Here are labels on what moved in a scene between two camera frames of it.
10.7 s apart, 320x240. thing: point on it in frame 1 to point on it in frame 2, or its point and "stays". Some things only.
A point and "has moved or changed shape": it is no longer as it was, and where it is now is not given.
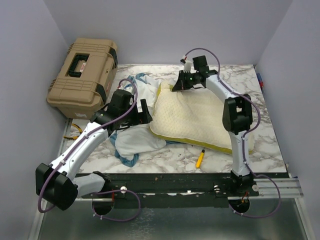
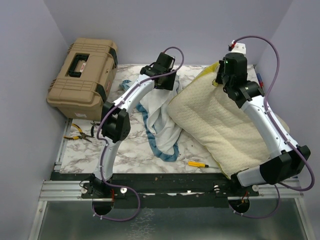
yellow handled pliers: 75,137 stays
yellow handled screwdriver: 198,165 to 199,164
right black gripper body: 191,79 to 221,78
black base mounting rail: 180,190 stays
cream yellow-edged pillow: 193,115 has moved or changed shape
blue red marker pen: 261,82 stays
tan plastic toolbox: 82,80 stays
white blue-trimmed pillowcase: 129,142 to 165,134
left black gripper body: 132,118 to 167,82
